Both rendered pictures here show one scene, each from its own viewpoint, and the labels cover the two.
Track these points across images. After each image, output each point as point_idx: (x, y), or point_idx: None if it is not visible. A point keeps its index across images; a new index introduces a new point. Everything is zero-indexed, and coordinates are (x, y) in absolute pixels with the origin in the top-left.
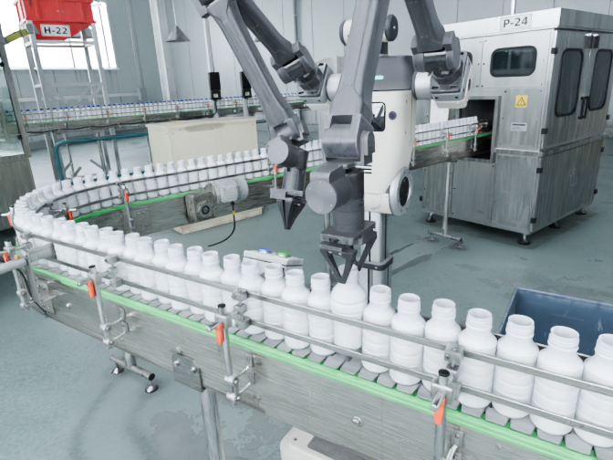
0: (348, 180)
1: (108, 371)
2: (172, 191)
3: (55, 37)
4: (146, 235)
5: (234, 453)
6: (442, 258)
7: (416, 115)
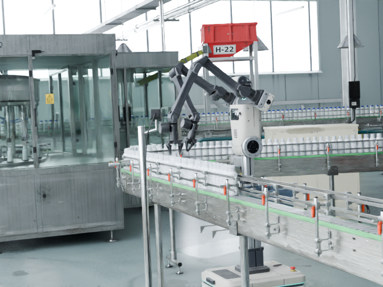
0: (168, 126)
1: (164, 266)
2: (210, 158)
3: (223, 55)
4: None
5: None
6: None
7: None
